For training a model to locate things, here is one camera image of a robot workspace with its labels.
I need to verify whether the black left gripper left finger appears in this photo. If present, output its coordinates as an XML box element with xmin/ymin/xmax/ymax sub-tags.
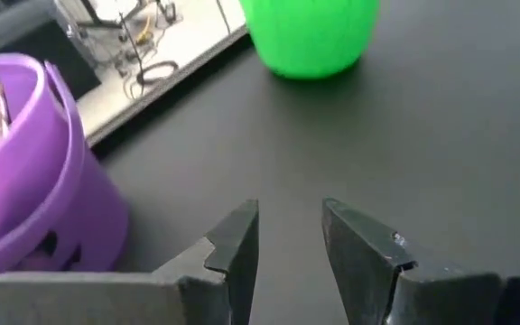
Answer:
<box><xmin>151</xmin><ymin>199</ymin><xmax>260</xmax><ymax>325</ymax></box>

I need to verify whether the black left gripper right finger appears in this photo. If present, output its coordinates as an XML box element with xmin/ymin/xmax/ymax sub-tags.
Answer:
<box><xmin>321</xmin><ymin>197</ymin><xmax>506</xmax><ymax>325</ymax></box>

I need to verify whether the green halloween bucket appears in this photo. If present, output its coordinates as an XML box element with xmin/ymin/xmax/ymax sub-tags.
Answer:
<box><xmin>238</xmin><ymin>0</ymin><xmax>381</xmax><ymax>81</ymax></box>

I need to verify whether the purple halloween bucket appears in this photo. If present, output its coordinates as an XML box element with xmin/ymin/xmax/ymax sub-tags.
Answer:
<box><xmin>0</xmin><ymin>52</ymin><xmax>130</xmax><ymax>282</ymax></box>

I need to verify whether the coiled black cable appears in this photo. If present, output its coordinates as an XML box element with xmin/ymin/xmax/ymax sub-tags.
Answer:
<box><xmin>122</xmin><ymin>58</ymin><xmax>181</xmax><ymax>99</ymax></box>

